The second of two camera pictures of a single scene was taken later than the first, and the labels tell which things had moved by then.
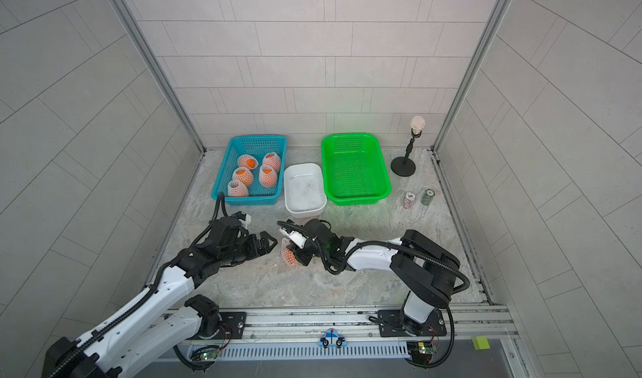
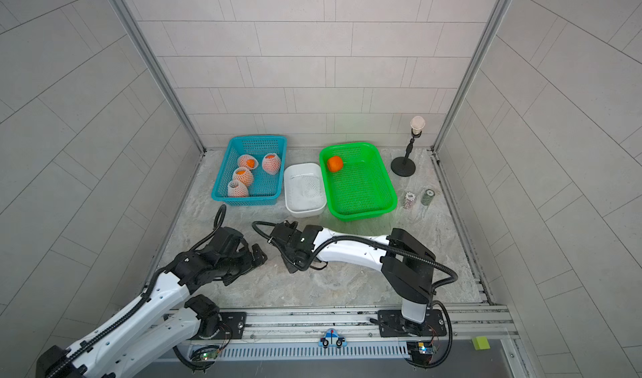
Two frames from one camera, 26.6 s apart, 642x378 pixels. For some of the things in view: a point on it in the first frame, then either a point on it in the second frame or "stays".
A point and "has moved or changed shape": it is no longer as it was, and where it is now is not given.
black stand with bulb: [405, 166] stays
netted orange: [289, 257] has moved or changed shape
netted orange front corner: [236, 190] stays
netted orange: [243, 175] stays
